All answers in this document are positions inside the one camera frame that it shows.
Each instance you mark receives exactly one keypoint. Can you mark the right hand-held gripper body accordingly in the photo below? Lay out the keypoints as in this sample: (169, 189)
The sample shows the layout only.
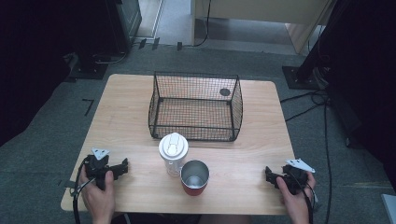
(297, 179)

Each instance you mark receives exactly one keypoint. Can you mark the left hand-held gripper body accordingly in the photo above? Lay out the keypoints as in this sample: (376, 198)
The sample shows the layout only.
(96, 166)

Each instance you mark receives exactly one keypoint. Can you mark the clear bottle with white lid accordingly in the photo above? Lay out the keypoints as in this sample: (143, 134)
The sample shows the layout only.
(173, 149)

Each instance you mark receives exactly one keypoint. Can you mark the red steel cup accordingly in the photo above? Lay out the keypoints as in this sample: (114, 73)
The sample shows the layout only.
(195, 179)

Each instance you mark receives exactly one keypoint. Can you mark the person's right hand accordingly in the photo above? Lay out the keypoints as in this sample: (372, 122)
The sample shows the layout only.
(295, 202)

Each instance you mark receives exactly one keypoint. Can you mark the person's left hand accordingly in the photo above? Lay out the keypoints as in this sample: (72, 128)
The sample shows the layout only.
(98, 199)

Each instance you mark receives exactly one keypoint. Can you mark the dark round disc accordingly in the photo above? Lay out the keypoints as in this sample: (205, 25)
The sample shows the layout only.
(224, 92)

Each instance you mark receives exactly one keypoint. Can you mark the white flat object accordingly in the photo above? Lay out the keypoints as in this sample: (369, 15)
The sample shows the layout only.
(390, 208)

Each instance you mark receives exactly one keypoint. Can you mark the black stand with square base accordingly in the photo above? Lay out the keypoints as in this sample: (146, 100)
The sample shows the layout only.
(306, 74)

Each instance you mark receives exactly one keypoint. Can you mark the black tape strip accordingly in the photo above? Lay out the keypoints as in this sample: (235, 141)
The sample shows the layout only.
(156, 43)
(142, 43)

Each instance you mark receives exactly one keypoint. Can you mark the black equipment case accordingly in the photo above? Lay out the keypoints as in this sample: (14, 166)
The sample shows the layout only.
(124, 25)

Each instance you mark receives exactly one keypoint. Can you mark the beige cabinet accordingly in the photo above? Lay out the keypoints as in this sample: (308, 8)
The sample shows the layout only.
(261, 12)

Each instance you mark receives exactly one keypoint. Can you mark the black stand base plate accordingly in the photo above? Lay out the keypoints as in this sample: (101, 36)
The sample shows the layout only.
(87, 70)

